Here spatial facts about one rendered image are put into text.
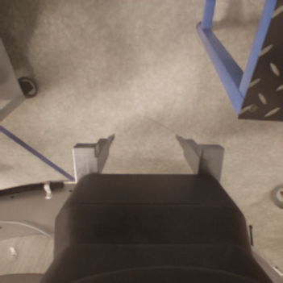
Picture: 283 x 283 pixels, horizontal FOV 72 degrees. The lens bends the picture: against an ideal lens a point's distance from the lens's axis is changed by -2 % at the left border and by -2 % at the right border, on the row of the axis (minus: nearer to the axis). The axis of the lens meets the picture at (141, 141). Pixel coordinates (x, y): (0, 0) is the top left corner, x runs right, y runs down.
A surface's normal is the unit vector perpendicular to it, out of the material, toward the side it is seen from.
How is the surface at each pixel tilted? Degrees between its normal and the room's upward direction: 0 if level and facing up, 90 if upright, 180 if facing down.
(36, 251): 90
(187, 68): 0
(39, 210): 90
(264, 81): 0
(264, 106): 0
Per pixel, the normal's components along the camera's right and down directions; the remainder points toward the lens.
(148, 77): -0.11, 0.64
